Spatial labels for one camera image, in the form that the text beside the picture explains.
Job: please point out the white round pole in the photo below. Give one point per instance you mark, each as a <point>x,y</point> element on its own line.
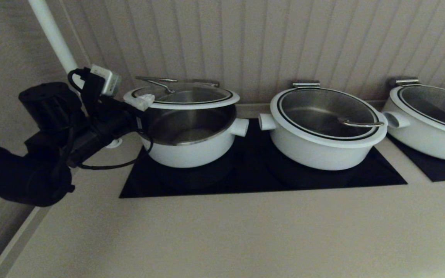
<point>54,38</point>

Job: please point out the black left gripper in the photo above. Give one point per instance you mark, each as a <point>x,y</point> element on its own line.
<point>104,116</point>

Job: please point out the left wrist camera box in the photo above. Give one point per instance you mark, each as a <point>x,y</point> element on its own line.
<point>105,79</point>

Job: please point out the small black glass cooktop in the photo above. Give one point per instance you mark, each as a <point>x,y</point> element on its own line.
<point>442,170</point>

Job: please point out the large black glass cooktop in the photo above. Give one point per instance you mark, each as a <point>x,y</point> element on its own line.
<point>253,177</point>

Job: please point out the white pot with steel rim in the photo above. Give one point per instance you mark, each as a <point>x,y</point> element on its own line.
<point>191,154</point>

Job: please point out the middle white pot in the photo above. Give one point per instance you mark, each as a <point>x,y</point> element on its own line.
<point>319,112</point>

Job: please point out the white-rimmed glass pot lid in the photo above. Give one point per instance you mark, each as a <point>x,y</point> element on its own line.
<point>191,96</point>
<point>439,104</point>

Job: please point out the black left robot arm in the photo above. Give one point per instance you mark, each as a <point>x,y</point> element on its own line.
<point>10,173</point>

